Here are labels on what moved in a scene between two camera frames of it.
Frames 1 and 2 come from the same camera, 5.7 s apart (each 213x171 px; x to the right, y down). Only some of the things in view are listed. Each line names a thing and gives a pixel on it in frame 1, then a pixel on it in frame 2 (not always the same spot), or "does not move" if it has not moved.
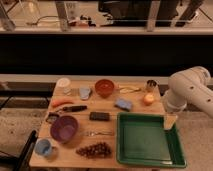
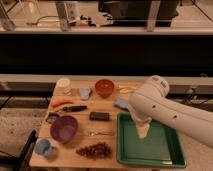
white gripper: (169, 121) -> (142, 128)
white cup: (63, 87) does not move
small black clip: (52, 117) does not move
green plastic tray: (142, 140) does not move
